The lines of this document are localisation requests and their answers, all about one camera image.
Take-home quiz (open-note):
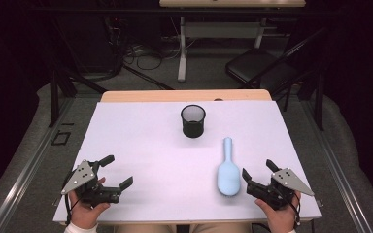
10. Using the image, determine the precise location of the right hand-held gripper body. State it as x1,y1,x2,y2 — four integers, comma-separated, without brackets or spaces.
246,167,316,212

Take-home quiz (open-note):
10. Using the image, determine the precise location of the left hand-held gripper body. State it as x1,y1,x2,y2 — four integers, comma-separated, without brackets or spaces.
60,159,123,208

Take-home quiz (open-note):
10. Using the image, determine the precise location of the light blue hairbrush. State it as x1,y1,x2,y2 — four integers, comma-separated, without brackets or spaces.
216,136,242,197

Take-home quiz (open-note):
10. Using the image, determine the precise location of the black mesh pen cup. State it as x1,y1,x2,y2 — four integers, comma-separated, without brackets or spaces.
180,104,207,139

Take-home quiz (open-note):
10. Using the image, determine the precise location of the person's left hand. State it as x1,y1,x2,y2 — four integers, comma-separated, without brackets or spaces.
68,176,112,231

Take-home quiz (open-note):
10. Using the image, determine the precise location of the person's right hand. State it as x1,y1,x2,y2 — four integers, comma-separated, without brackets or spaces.
254,190,302,233

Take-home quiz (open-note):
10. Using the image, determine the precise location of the white table cover sheet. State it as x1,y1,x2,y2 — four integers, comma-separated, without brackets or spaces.
52,100,322,223

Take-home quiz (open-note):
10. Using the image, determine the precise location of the black metal stand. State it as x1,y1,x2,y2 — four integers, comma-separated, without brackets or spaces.
48,69,109,129
315,69,325,132

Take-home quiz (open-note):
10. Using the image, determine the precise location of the light wooden table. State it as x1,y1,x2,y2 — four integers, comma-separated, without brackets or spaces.
59,89,315,226

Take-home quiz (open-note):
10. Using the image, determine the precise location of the black folding chair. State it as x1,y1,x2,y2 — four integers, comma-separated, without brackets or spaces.
224,27,328,113

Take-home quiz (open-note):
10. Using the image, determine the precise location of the white-legged desk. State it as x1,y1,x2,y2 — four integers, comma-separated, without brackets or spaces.
158,0,307,83

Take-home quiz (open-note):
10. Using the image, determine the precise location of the right hand-held gripper black cable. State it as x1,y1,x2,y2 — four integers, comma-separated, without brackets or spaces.
285,193,303,227

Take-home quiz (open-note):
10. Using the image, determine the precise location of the hand-held gripper black cable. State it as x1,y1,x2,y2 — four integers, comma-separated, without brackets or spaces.
64,193,80,226
285,193,303,227

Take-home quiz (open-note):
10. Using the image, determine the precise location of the left hand-held gripper black cable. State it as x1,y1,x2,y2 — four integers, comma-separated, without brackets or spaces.
64,193,80,226

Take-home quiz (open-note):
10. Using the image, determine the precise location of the metal floor rail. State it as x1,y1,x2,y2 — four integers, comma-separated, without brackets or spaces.
299,100,373,233
0,96,76,233

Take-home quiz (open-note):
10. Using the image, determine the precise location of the thick black cable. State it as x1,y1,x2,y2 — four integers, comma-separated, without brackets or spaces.
122,64,175,91

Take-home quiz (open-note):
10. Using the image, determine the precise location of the tangle of thin cables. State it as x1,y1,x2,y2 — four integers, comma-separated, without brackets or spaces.
122,43,183,71

